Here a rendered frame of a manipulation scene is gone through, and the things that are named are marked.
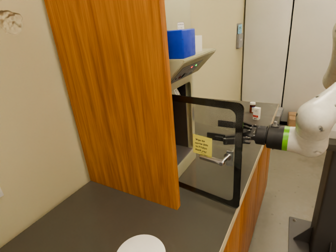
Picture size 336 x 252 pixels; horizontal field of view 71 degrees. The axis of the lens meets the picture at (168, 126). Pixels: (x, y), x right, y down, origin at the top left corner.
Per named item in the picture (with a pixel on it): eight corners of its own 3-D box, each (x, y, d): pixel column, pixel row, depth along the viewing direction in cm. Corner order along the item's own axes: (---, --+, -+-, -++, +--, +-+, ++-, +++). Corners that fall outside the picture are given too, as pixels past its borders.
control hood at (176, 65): (156, 88, 85) (153, 60, 81) (193, 70, 110) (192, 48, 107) (185, 90, 80) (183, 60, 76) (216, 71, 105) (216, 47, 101)
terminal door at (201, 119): (171, 182, 102) (163, 93, 86) (239, 209, 84) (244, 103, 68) (170, 183, 101) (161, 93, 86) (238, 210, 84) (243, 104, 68)
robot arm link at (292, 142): (324, 165, 82) (326, 140, 87) (331, 145, 73) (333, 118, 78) (280, 158, 88) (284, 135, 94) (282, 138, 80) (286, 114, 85)
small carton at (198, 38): (184, 52, 95) (183, 36, 93) (192, 50, 98) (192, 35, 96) (194, 52, 92) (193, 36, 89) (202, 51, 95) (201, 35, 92)
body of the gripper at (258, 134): (269, 122, 92) (245, 120, 97) (265, 131, 85) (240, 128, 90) (267, 139, 95) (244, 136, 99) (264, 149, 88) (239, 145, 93)
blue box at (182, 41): (158, 59, 82) (155, 31, 79) (171, 55, 90) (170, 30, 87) (183, 59, 77) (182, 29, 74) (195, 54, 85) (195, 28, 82)
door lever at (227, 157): (206, 153, 83) (206, 147, 82) (231, 160, 78) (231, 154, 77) (198, 160, 79) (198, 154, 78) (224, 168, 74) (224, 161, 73)
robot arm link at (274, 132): (280, 156, 86) (283, 145, 93) (284, 127, 81) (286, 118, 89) (263, 153, 89) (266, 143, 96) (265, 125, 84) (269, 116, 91)
